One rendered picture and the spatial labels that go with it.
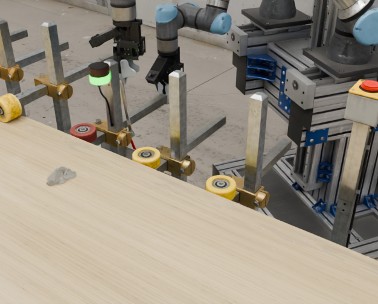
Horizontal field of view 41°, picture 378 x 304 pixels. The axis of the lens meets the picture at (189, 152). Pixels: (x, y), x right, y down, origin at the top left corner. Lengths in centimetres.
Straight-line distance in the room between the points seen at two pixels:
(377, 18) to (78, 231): 100
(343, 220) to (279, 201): 113
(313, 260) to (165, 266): 32
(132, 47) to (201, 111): 209
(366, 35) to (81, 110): 250
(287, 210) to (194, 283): 136
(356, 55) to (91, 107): 236
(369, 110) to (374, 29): 49
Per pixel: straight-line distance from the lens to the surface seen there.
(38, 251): 120
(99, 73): 151
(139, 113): 178
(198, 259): 113
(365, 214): 244
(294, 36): 222
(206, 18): 179
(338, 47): 176
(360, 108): 115
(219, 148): 319
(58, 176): 140
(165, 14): 177
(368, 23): 158
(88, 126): 162
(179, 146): 148
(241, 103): 374
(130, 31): 157
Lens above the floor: 169
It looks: 33 degrees down
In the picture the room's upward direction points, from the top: straight up
